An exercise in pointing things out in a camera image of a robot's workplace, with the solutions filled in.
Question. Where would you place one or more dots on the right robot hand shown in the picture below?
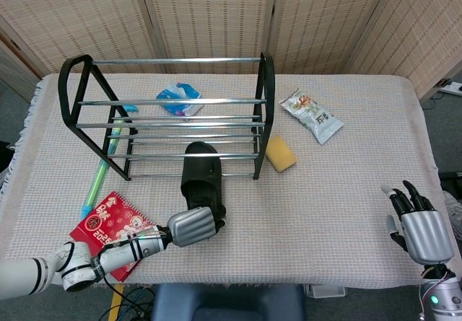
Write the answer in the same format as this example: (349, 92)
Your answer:
(426, 234)

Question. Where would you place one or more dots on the yellow sponge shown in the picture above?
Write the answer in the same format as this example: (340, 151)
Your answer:
(281, 154)

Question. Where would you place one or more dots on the black rubber slipper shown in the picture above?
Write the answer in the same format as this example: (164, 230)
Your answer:
(202, 176)

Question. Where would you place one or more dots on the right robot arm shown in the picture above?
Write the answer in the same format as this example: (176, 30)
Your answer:
(445, 299)

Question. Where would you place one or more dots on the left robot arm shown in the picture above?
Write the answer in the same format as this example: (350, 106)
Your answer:
(76, 263)

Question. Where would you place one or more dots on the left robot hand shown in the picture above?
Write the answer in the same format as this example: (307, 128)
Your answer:
(191, 227)

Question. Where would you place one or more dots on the red spiral calendar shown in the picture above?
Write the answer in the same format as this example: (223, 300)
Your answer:
(108, 223)

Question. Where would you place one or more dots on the black metal shoe rack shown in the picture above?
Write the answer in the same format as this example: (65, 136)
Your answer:
(259, 148)

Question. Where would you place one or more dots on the green toy water pump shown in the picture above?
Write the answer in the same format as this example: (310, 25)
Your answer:
(94, 187)

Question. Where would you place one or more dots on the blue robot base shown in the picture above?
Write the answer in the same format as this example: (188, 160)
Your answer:
(227, 304)

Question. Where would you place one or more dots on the blue tissue pack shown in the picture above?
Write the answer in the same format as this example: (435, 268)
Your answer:
(177, 95)

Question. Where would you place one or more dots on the white power strip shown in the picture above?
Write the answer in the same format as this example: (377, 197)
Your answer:
(453, 88)

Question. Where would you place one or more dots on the silver snack bag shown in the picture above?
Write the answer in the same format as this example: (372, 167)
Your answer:
(310, 115)

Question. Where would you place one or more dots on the pink woven tablecloth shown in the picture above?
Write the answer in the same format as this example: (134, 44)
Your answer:
(307, 209)

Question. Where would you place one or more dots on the woven folding screen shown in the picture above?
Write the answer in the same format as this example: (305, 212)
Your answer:
(216, 18)

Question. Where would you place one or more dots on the white plastic box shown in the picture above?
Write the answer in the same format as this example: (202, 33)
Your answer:
(326, 291)

